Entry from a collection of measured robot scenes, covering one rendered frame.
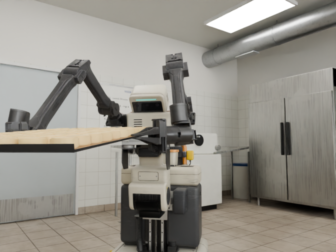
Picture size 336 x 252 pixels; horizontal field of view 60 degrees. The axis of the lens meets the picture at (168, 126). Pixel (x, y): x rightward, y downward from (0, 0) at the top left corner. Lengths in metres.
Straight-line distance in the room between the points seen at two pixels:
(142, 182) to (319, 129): 3.24
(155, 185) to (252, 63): 5.12
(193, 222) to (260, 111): 3.35
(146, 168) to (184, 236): 0.55
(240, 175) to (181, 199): 4.05
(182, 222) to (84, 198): 2.75
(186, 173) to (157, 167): 0.28
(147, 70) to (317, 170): 3.08
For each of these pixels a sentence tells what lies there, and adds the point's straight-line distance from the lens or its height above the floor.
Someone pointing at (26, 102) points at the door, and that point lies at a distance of 4.38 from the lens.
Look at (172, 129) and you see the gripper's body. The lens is 0.89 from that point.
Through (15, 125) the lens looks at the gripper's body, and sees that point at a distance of 1.11.
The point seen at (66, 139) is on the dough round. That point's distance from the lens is 0.55.
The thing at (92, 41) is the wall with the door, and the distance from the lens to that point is 4.83.
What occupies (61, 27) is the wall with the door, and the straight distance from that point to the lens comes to 4.74.
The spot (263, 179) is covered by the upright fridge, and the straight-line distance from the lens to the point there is 5.03.
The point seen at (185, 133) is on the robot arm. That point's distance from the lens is 0.91.
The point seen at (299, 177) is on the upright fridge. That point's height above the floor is 0.53.
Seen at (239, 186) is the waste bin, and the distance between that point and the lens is 5.84.
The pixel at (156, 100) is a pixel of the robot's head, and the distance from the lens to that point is 1.67.
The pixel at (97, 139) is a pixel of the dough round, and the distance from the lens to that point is 0.65.
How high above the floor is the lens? 0.93
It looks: 5 degrees up
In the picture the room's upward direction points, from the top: straight up
